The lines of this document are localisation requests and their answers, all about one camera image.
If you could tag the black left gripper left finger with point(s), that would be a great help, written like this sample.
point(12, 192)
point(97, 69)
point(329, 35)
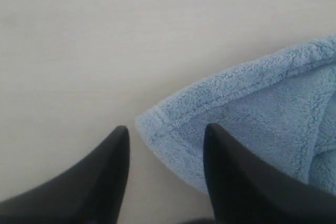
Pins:
point(91, 191)

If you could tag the light blue terry towel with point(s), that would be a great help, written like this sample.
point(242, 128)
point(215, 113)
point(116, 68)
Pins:
point(280, 106)

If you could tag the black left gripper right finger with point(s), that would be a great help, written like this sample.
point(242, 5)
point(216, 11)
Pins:
point(245, 189)

